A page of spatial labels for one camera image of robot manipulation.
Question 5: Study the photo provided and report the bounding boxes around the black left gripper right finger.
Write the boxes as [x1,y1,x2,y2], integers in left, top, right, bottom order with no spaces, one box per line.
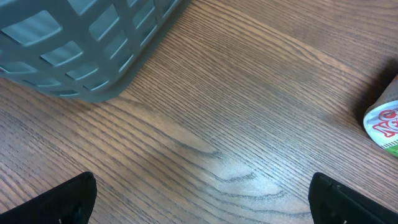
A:
[308,172,397,224]

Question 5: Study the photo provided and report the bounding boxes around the grey plastic shopping basket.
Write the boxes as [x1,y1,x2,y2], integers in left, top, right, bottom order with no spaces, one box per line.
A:
[1,0,188,102]

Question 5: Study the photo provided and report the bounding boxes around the cup noodles container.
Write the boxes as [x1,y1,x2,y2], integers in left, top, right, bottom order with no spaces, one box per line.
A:
[363,76,398,157]

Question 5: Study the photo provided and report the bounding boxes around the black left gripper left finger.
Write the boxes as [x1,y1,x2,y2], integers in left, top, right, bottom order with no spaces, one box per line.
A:
[1,172,97,224]

